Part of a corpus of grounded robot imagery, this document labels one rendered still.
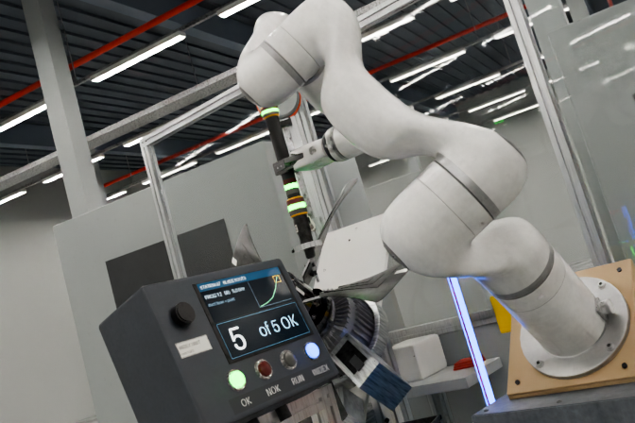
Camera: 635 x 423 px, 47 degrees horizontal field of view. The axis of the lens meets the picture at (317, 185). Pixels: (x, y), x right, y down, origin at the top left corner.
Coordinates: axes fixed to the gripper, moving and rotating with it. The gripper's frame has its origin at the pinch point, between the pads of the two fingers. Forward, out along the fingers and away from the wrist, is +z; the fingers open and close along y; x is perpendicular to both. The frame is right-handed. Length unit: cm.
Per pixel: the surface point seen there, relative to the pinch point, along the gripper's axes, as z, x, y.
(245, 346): -42, -36, -72
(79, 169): 522, 165, 327
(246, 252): 28.5, -15.4, 8.7
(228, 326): -41, -33, -73
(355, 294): -15.7, -34.2, -8.9
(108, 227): 244, 41, 131
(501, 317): -32, -49, 21
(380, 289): -21.9, -34.7, -8.4
